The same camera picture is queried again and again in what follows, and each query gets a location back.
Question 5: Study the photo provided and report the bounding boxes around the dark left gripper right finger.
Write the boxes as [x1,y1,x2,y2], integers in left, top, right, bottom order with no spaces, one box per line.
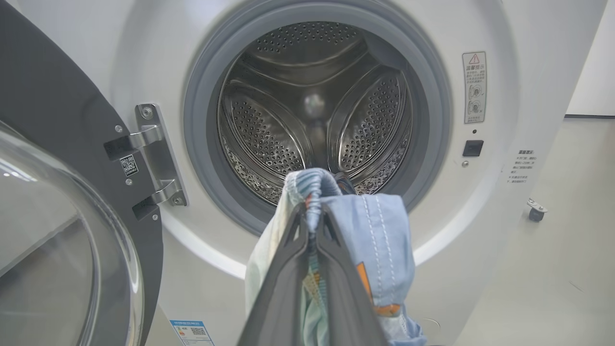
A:
[315,202,390,346]

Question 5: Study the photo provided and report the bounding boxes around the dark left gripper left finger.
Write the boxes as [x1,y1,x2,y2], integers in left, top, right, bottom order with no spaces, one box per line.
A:
[238,202,318,346]

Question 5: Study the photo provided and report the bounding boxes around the cream garment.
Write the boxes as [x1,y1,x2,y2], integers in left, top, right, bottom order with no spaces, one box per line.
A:
[245,192,308,346]

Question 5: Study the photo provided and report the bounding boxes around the blue printed garment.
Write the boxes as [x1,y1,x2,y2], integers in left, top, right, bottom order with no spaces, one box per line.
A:
[283,168,428,346]

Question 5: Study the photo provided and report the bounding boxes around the black washer door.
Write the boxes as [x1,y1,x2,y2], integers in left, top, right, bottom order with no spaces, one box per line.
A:
[0,0,164,346]

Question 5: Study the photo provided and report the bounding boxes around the white front-load washing machine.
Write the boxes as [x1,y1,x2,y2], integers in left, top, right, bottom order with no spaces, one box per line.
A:
[10,0,608,346]

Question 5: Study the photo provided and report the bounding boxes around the stainless steel washing machine drum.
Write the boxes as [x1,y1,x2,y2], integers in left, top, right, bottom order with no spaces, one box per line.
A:
[217,22,414,208]

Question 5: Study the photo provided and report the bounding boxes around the silver door hinge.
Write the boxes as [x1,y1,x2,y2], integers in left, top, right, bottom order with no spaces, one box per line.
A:
[103,103,188,222]

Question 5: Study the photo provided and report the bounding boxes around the blue energy label sticker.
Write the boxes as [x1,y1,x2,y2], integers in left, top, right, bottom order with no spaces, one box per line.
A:
[169,320,215,346]

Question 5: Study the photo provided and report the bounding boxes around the grey partition leg with caster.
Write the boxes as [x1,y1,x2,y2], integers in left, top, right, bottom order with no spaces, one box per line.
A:
[527,198,548,222]

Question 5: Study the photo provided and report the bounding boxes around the grey warning sticker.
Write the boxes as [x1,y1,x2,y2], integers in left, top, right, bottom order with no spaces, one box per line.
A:
[462,51,487,124]

